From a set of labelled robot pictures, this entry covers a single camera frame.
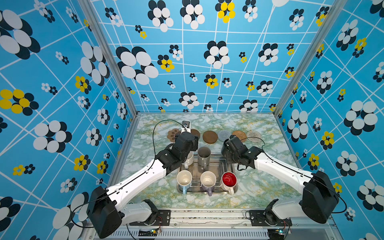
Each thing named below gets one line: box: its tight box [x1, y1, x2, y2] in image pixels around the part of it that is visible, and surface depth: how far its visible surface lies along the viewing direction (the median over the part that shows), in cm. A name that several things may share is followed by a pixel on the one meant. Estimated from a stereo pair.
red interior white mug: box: [220, 171, 238, 196], surface depth 80 cm
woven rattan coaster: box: [232, 130, 247, 143], surface depth 110 cm
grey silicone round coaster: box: [217, 129, 232, 142], surface depth 110 cm
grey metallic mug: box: [197, 146, 211, 169], surface depth 88 cm
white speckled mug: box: [181, 151, 194, 169], surface depth 88 cm
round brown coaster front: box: [190, 129, 200, 140], surface depth 110 cm
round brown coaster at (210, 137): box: [202, 130, 218, 144], surface depth 107 cm
